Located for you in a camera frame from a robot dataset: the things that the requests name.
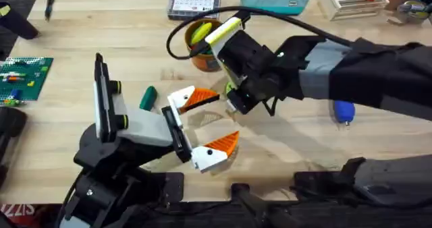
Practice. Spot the white box with tools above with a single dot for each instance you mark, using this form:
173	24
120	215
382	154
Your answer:
352	3

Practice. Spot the left wrist upright plate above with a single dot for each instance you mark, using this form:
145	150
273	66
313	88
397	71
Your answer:
102	100

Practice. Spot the orange toy tub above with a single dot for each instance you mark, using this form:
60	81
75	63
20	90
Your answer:
202	62

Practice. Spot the right wrist upright plate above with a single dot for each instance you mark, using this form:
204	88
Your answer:
224	32

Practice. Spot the black stand leg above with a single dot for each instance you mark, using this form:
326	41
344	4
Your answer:
17	24

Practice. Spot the black rail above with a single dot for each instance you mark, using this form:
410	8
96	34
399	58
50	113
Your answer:
303	218

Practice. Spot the red printed sign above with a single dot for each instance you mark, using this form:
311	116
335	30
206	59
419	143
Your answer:
17	211

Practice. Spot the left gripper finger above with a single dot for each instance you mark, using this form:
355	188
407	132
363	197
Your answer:
211	157
184	98

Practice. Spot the black pen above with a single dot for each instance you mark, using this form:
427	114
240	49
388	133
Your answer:
49	6

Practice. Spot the green board with blocks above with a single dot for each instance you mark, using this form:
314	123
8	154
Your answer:
23	78

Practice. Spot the clear plastic parts box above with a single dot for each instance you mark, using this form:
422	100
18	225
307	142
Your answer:
194	2

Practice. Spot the green disc with holes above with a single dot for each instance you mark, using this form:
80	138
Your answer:
230	87

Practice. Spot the wrist upright plate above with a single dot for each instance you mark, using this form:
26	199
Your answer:
224	32
102	100

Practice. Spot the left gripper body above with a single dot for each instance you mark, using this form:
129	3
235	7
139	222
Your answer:
145	130

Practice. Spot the blue electric screwdriver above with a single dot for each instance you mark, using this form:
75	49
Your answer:
344	111

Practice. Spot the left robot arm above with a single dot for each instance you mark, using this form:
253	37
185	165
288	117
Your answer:
91	196

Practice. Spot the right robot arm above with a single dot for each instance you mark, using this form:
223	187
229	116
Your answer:
371	73

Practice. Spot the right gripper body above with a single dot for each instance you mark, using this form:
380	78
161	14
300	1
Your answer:
249	62

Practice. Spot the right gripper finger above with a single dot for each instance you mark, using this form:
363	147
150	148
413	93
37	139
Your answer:
231	106

